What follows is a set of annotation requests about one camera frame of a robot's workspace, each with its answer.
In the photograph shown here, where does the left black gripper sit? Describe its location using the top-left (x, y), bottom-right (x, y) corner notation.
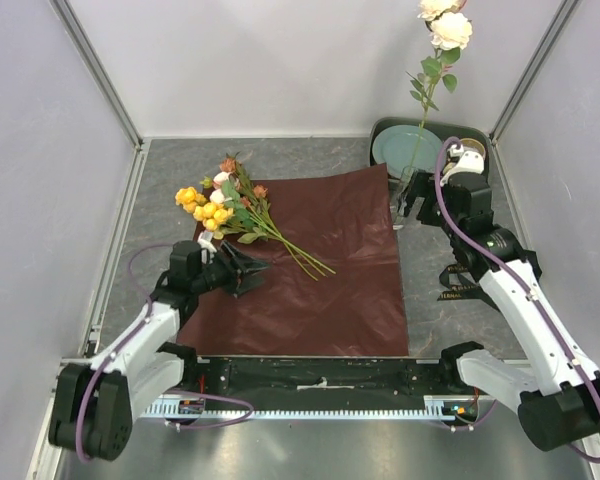
top-left (192, 240), bottom-right (270, 298)

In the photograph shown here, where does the pink rose stem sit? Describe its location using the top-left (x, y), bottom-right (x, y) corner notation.
top-left (198, 166), bottom-right (336, 280)

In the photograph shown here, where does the flower bouquet red paper wrap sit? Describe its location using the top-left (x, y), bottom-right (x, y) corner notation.
top-left (177, 165), bottom-right (409, 356)

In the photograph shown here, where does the black ribbon gold lettering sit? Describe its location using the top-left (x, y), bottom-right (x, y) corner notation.
top-left (438, 263), bottom-right (485, 301)

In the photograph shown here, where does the white rose stem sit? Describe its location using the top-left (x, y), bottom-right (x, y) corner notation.
top-left (400, 0), bottom-right (473, 193)

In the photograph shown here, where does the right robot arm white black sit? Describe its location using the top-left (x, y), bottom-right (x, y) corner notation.
top-left (390, 171), bottom-right (600, 464)

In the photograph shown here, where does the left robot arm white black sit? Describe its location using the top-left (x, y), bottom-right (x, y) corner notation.
top-left (47, 240), bottom-right (269, 461)

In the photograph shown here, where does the clear glass vase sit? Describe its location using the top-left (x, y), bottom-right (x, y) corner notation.
top-left (389, 166), bottom-right (417, 231)

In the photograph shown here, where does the teal ceramic plate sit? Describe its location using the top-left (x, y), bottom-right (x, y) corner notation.
top-left (371, 125), bottom-right (442, 178)

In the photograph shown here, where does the yellow rose stem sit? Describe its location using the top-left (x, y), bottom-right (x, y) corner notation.
top-left (174, 185), bottom-right (281, 244)

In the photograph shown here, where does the beige ceramic mug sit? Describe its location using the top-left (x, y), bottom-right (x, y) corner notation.
top-left (450, 138), bottom-right (487, 160)

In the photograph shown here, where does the orange brown flower stem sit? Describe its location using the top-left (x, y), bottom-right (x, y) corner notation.
top-left (213, 154), bottom-right (335, 280)

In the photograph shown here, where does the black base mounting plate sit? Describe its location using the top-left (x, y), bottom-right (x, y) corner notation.
top-left (178, 356), bottom-right (468, 410)

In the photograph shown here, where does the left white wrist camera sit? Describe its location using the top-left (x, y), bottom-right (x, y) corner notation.
top-left (197, 230), bottom-right (217, 254)

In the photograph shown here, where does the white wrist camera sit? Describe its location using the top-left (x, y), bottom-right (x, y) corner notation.
top-left (440, 143), bottom-right (485, 186)
top-left (197, 230), bottom-right (217, 254)

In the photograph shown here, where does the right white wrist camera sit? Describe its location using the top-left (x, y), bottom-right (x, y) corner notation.
top-left (440, 143), bottom-right (485, 186)

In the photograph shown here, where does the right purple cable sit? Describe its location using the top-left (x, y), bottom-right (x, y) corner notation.
top-left (429, 136), bottom-right (600, 464)

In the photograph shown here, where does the purple cable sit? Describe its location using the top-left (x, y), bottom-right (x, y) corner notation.
top-left (74, 242), bottom-right (255, 464)
top-left (429, 136), bottom-right (600, 464)

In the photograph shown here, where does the light blue cable duct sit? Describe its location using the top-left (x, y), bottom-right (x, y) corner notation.
top-left (140, 395), bottom-right (477, 421)

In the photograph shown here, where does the right aluminium corner post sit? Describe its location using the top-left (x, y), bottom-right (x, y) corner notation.
top-left (489, 0), bottom-right (581, 145)

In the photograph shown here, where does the aluminium corner post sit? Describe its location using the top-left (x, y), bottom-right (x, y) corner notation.
top-left (50, 0), bottom-right (143, 149)
top-left (489, 0), bottom-right (581, 145)

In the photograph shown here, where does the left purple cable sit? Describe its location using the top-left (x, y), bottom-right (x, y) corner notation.
top-left (74, 242), bottom-right (255, 464)

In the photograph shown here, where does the left aluminium corner post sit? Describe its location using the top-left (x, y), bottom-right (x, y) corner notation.
top-left (50, 0), bottom-right (143, 149)

